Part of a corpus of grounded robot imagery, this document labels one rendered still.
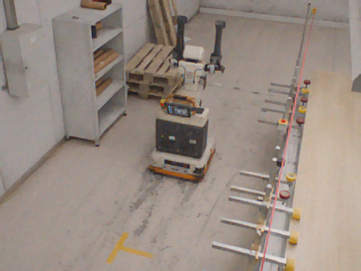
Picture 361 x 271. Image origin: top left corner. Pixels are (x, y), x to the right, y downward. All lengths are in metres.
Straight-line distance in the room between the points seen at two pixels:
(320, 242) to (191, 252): 1.42
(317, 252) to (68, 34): 3.44
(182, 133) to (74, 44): 1.55
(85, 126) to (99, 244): 1.78
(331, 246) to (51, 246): 2.46
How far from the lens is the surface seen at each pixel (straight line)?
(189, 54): 4.81
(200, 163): 4.84
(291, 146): 4.68
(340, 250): 3.20
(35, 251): 4.37
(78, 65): 5.23
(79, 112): 5.51
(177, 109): 4.57
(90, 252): 4.26
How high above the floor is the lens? 3.02
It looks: 31 degrees down
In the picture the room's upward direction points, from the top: 2 degrees clockwise
